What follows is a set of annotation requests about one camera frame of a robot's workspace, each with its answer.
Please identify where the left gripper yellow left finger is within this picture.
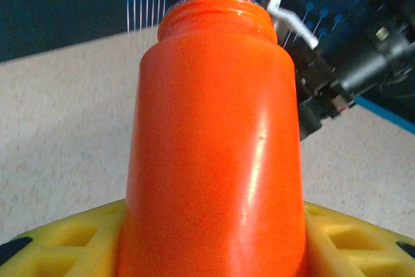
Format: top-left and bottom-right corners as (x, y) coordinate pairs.
(0, 199), (129, 277)

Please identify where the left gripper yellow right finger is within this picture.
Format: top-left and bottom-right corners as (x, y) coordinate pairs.
(303, 201), (415, 277)

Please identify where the orange pill bottle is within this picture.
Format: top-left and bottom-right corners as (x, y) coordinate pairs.
(115, 0), (308, 277)

